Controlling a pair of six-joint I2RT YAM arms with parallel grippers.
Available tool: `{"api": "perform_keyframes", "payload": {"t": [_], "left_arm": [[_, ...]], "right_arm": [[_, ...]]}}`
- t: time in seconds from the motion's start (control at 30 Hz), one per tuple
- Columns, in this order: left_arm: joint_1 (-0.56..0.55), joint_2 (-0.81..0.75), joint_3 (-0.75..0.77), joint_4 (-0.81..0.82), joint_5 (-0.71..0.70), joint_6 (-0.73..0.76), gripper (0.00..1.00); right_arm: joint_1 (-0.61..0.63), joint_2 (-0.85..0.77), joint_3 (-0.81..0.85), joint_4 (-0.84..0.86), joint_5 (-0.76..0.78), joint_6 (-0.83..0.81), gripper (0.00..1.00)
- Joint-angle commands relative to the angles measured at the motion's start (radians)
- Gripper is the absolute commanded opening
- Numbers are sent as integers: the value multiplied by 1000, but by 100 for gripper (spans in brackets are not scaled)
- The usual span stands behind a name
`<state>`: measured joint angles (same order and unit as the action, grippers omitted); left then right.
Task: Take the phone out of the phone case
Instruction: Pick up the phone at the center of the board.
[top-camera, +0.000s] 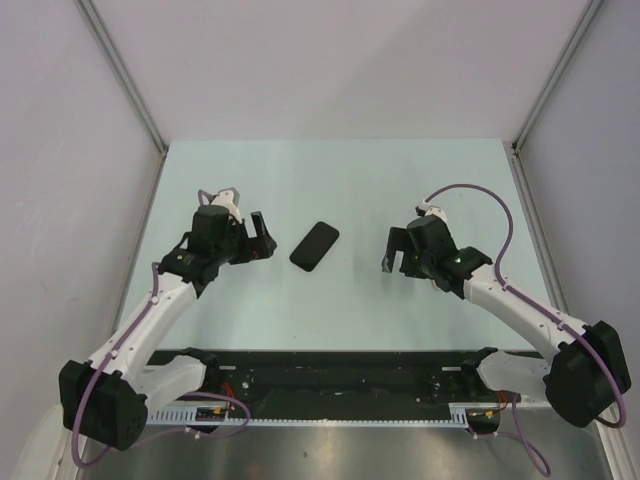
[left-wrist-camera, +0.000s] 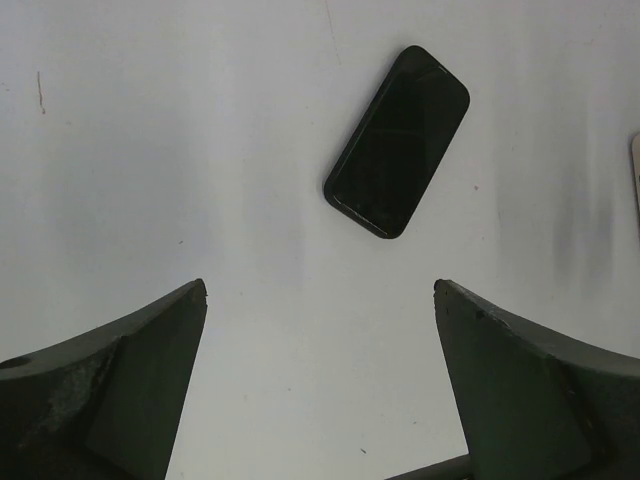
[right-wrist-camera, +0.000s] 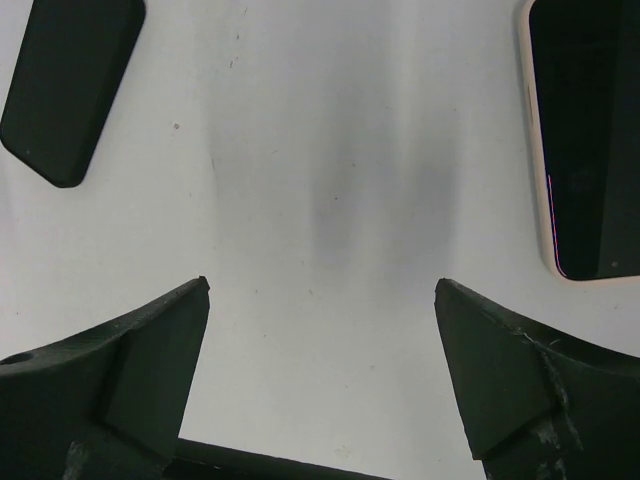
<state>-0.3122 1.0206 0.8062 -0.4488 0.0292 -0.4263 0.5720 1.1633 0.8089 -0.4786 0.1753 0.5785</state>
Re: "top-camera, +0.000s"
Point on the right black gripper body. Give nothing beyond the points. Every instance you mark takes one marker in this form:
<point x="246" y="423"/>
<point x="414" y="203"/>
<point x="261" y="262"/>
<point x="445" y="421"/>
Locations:
<point x="416" y="264"/>

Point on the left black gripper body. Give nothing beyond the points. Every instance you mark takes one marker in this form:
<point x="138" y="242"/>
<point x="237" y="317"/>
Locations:
<point x="237" y="247"/>

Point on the black phone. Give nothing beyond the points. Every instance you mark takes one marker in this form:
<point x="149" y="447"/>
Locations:
<point x="314" y="246"/>

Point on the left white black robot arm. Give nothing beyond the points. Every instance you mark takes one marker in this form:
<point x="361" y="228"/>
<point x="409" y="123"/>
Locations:
<point x="109" y="397"/>

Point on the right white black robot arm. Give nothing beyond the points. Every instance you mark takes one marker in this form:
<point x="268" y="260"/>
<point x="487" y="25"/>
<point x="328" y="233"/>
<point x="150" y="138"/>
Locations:
<point x="581" y="369"/>

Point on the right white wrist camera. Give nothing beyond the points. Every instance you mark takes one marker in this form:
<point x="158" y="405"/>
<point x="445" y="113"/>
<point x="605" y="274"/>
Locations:
<point x="425" y="208"/>

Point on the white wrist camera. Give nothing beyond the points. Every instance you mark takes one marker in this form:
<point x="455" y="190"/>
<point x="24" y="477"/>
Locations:
<point x="229" y="199"/>
<point x="425" y="208"/>

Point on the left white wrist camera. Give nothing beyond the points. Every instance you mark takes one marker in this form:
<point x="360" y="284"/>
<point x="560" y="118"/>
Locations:
<point x="229" y="199"/>

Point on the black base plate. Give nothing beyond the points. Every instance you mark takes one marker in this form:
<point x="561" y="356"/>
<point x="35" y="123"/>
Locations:
<point x="345" y="387"/>

